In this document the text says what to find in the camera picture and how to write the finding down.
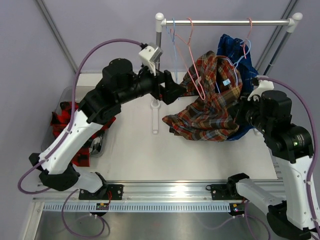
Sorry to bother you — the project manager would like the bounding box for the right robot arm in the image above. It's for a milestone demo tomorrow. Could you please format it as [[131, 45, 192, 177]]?
[[226, 90, 320, 240]]

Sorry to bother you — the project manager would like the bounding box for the light blue wire hanger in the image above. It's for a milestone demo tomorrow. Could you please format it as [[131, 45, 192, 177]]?
[[165, 18, 179, 84]]

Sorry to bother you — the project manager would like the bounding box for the aluminium rail base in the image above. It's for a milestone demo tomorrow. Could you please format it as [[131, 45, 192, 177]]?
[[32, 180, 285, 202]]

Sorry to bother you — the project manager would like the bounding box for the white slotted cable duct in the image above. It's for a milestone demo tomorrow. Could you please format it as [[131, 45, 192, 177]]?
[[43, 202, 231, 213]]

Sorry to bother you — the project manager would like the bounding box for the blue shirt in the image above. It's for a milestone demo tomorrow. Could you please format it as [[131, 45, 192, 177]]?
[[215, 33, 258, 141]]

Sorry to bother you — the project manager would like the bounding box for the clothes rack metal white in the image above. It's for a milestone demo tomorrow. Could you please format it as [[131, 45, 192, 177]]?
[[149, 11, 304, 135]]

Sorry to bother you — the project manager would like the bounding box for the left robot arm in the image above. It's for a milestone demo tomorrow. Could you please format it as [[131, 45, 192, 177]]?
[[29, 58, 186, 200]]

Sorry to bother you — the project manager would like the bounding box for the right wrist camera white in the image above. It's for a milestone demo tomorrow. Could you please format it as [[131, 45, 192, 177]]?
[[247, 75, 274, 101]]

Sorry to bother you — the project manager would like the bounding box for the red black plaid shirt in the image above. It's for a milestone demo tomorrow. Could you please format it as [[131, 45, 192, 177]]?
[[49, 101, 111, 167]]

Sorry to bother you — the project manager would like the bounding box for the purple cable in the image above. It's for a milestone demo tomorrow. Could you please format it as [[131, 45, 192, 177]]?
[[258, 76, 320, 236], [17, 38, 147, 195]]

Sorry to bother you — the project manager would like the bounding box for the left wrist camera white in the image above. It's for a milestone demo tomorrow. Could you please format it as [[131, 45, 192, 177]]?
[[138, 43, 163, 76]]

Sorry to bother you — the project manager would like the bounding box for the clear plastic bin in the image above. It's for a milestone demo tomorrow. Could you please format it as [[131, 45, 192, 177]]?
[[40, 86, 108, 159]]

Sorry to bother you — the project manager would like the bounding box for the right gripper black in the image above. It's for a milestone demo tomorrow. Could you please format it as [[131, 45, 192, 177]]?
[[228, 92, 272, 136]]

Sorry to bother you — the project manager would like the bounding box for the pink hanger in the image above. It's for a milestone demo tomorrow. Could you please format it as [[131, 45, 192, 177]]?
[[175, 17, 206, 101], [242, 17, 253, 59]]

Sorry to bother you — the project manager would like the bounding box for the black white plaid shirt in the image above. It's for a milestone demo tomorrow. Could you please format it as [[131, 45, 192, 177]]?
[[89, 134, 104, 155]]

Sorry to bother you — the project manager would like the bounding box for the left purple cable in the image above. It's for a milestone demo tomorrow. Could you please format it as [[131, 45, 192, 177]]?
[[17, 38, 147, 195]]

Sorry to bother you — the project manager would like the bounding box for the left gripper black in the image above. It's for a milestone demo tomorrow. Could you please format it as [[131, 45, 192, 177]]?
[[116, 60, 186, 105]]

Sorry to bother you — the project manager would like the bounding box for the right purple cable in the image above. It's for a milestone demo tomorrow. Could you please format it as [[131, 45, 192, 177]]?
[[258, 76, 320, 236]]

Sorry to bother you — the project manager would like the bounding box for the brown plaid shirt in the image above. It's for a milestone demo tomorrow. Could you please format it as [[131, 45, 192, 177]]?
[[162, 50, 243, 142]]

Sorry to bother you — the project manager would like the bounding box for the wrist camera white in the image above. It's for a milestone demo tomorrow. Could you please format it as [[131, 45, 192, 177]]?
[[138, 43, 163, 76], [247, 75, 274, 101]]

